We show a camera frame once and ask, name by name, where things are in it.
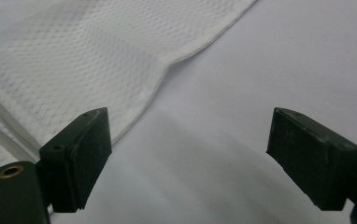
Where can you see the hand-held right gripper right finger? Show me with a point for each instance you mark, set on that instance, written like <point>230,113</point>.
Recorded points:
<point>313,161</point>

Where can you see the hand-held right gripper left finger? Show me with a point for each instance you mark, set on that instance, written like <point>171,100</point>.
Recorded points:
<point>74,168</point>

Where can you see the white mesh garment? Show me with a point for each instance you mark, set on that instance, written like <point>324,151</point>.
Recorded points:
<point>74,62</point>

